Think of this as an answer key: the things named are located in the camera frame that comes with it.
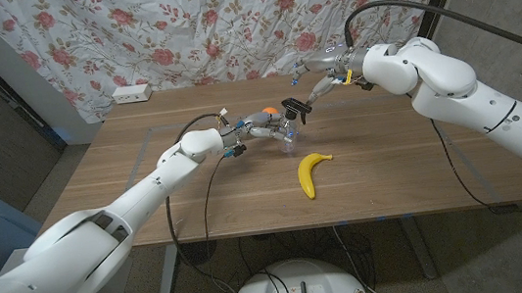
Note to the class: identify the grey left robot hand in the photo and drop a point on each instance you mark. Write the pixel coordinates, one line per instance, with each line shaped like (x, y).
(260, 123)

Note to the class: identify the clear spray bottle black nozzle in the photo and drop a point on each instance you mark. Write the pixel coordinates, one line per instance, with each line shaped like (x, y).
(295, 107)

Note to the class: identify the orange fruit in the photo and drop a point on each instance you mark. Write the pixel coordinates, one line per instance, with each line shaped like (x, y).
(270, 111)

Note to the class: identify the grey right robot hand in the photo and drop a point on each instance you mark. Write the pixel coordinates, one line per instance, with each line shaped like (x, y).
(330, 62)

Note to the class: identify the white power strip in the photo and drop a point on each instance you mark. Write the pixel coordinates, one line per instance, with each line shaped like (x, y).
(132, 93)

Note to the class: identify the yellow toy banana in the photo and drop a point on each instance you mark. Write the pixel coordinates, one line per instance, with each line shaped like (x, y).
(306, 173)

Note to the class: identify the white table leg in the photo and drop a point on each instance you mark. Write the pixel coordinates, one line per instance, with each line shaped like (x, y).
(169, 275)

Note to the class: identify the white slanted panel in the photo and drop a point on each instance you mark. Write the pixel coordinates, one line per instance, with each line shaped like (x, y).
(11, 71)

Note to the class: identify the black round table foot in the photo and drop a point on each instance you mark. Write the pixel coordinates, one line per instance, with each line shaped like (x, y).
(197, 252)

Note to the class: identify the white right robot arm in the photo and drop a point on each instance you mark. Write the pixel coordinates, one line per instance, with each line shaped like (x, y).
(455, 80)

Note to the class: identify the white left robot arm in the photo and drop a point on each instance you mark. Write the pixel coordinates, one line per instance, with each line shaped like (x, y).
(148, 194)

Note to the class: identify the grey table leg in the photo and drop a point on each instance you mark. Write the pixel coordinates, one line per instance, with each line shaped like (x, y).
(418, 247)

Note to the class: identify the floral backdrop cloth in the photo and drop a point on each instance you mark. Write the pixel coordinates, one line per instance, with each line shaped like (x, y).
(178, 27)

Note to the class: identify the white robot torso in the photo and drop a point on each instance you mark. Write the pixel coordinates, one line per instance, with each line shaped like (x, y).
(301, 280)

